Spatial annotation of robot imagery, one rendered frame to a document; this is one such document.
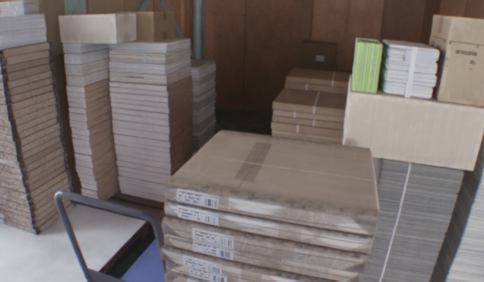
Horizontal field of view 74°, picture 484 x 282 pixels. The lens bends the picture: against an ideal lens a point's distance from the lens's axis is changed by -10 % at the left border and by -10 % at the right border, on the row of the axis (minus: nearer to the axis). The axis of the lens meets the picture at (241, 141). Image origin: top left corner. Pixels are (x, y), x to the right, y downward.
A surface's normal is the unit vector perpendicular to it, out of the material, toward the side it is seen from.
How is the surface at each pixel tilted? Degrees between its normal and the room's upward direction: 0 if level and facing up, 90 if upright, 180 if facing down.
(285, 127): 90
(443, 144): 90
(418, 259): 90
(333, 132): 89
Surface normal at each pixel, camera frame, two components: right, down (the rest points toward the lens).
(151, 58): -0.29, 0.37
